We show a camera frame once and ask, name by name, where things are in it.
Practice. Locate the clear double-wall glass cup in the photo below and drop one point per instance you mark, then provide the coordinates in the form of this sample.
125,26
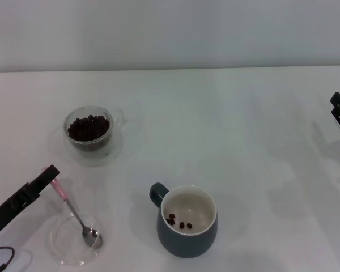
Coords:
103,143

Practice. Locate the coffee bean pile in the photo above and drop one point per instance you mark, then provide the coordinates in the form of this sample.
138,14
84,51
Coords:
88,129

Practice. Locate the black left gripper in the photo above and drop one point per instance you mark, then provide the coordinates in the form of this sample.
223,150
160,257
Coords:
8,211

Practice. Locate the dark grey ceramic mug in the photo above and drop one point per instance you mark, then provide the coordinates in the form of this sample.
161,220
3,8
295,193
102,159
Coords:
187,246

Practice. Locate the clear glass saucer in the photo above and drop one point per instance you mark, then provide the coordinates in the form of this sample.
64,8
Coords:
93,161

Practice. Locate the small clear glass dish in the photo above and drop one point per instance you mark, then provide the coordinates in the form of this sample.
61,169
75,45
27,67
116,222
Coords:
65,253

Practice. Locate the few coffee beans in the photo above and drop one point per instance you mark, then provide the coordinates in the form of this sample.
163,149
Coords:
182,225

